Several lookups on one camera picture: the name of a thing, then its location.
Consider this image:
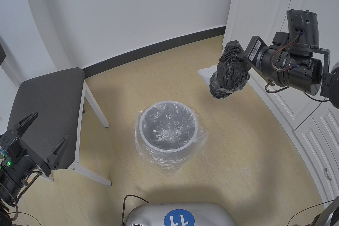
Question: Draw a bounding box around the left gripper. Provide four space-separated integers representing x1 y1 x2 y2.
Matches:
4 112 70 190

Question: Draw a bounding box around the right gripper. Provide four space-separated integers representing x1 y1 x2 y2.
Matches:
244 35 323 96

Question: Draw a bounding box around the black plastic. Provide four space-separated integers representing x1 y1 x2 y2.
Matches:
209 40 251 99

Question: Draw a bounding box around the clear plastic bag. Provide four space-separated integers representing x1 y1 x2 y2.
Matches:
134 102 210 177

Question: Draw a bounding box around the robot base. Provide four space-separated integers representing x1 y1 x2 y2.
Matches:
127 202 237 226

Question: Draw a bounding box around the white trash bin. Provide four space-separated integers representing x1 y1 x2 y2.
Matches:
139 100 200 167

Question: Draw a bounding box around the dark grey seat white stool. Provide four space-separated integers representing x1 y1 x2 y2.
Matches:
7 67 112 186

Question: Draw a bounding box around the crumpled white paper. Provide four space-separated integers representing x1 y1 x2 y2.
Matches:
197 66 221 88

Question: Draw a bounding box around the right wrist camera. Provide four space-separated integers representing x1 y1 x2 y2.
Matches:
272 32 290 48

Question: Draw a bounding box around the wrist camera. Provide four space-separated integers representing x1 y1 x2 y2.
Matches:
272 32 290 48
0 133 17 164

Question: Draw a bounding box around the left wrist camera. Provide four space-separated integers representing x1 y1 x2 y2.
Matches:
0 133 17 164

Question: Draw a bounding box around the black cable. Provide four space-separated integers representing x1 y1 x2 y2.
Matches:
121 194 150 225
287 200 334 226

